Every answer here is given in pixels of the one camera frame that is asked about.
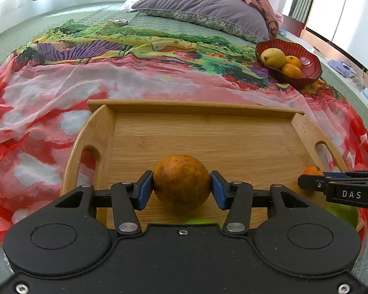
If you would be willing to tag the purple-blue cloth on floor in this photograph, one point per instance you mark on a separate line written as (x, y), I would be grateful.
(342, 68)

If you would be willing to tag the colourful floral scarf cloth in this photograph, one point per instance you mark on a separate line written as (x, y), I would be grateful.
(46, 84)

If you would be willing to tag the bamboo serving tray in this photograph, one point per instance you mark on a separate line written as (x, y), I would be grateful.
(256, 144)

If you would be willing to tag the purple pillow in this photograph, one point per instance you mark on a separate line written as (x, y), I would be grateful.
(234, 17)

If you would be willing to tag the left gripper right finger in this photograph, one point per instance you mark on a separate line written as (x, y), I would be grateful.
(236, 197)

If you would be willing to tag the large brown-orange orange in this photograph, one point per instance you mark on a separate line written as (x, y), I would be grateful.
(181, 182)

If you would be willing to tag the small tangerine with stem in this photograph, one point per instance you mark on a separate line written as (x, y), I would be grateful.
(313, 170)

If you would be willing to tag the orange in bowl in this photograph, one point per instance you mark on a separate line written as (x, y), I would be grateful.
(291, 70)
(293, 60)

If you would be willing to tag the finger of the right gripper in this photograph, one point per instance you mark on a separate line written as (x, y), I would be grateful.
(363, 174)
(351, 192)

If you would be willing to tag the yellow pear in bowl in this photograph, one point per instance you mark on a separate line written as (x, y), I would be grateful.
(274, 58)

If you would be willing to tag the green apple right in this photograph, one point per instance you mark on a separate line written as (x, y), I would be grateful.
(348, 214)

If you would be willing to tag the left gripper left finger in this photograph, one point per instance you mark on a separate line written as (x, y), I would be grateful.
(128, 197)

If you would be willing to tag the orange in bowl rear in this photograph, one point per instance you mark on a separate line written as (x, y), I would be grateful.
(293, 60)

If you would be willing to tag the small metal object on bed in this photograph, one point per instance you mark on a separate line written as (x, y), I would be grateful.
(120, 22)

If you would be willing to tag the red glass fruit bowl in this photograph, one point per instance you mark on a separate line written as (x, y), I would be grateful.
(311, 66)

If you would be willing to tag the orange in bowl front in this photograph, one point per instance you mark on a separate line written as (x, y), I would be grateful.
(291, 70)

